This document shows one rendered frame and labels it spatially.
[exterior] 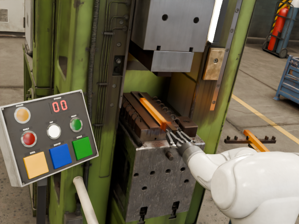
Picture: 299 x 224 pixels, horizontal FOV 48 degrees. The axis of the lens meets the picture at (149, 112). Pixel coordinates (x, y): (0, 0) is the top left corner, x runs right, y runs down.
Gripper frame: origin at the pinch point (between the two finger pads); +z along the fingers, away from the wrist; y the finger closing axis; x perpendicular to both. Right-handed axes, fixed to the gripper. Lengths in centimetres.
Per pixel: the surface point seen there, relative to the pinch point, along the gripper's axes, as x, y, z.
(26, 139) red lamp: 9, -65, -15
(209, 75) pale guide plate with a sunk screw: 20.5, 27.4, 17.5
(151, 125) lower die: -1.4, -6.3, 7.1
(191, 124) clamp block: -2.3, 16.3, 7.4
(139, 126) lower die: -2.4, -12.0, 8.7
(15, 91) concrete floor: -105, -52, 281
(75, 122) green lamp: 9.7, -46.3, -5.9
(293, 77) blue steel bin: -61, 328, 222
